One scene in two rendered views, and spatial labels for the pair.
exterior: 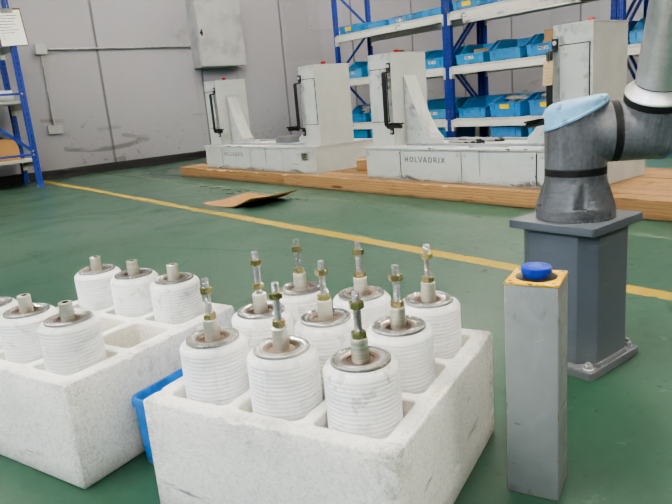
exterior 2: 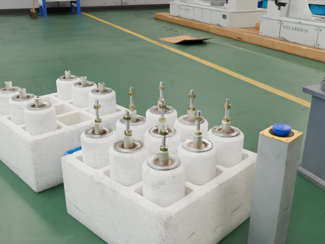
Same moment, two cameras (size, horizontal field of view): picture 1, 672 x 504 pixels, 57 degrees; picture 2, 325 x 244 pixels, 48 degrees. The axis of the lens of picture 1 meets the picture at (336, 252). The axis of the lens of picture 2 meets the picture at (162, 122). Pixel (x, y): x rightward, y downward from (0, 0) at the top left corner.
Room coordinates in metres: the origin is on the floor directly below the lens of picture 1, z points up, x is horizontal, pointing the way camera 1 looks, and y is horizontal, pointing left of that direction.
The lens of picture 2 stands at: (0.02, -0.19, 0.64)
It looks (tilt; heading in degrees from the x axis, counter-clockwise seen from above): 22 degrees down; 14
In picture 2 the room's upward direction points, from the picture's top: straight up
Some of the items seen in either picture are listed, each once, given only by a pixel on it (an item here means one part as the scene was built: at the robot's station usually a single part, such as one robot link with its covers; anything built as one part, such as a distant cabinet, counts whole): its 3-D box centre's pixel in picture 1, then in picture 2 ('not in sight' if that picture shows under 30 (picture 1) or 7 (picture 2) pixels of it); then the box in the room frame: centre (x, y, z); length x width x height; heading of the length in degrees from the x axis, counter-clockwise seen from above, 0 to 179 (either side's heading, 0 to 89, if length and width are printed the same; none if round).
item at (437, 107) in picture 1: (448, 108); not in sight; (7.09, -1.39, 0.36); 0.50 x 0.38 x 0.21; 127
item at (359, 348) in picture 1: (359, 349); (163, 156); (0.72, -0.02, 0.26); 0.02 x 0.02 x 0.03
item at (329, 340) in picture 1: (330, 374); (162, 162); (0.88, 0.02, 0.16); 0.10 x 0.10 x 0.18
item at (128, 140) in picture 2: (280, 338); (128, 141); (0.78, 0.08, 0.26); 0.02 x 0.02 x 0.03
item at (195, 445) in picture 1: (334, 416); (162, 185); (0.88, 0.02, 0.09); 0.39 x 0.39 x 0.18; 60
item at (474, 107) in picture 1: (485, 106); not in sight; (6.70, -1.70, 0.36); 0.50 x 0.38 x 0.21; 128
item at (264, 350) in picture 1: (281, 348); (128, 145); (0.78, 0.08, 0.25); 0.08 x 0.08 x 0.01
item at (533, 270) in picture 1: (536, 272); (281, 130); (0.80, -0.26, 0.32); 0.04 x 0.04 x 0.02
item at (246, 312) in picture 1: (261, 310); (132, 120); (0.94, 0.13, 0.25); 0.08 x 0.08 x 0.01
